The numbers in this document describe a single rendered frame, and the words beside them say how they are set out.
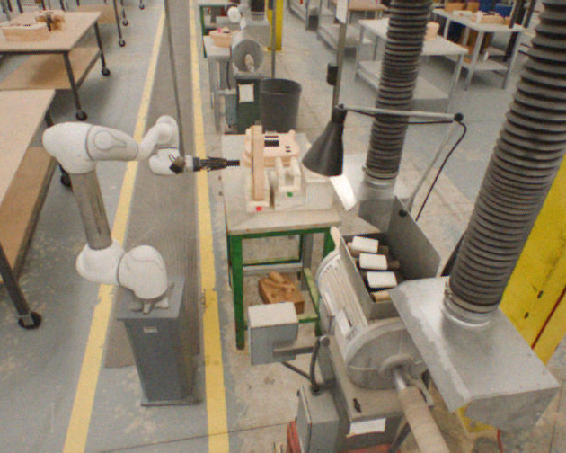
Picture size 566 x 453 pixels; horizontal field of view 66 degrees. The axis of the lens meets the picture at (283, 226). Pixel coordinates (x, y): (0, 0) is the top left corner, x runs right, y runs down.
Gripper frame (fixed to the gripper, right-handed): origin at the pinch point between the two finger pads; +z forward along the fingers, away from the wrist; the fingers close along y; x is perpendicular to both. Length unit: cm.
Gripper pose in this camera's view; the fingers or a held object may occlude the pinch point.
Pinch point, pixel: (233, 163)
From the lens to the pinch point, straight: 228.5
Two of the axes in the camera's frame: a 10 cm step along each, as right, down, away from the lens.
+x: 0.3, -8.1, -5.9
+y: 1.3, 5.9, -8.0
